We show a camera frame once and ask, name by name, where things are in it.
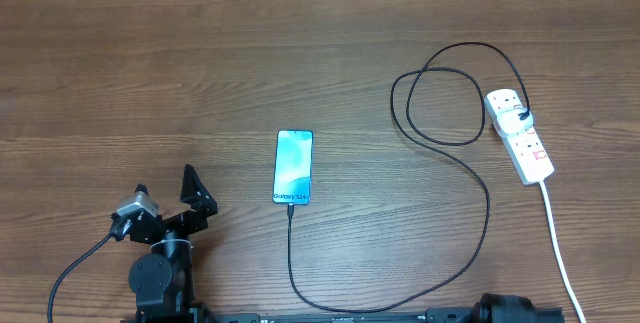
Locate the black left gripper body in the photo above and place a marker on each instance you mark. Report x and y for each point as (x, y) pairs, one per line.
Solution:
(185, 222)

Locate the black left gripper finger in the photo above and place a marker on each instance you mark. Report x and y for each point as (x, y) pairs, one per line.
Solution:
(195, 194)
(141, 188)

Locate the blue Galaxy smartphone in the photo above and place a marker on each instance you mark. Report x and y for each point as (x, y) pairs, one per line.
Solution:
(293, 167)

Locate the white power strip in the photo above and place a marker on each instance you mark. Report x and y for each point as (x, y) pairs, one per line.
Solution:
(525, 149)

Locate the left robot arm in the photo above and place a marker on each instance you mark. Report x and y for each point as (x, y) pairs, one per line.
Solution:
(162, 280)

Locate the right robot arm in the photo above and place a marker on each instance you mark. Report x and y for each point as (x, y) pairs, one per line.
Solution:
(494, 308)

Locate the white charger plug adapter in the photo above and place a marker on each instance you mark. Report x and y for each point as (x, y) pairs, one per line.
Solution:
(514, 121)

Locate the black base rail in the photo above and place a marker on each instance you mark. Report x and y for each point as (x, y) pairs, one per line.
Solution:
(432, 315)

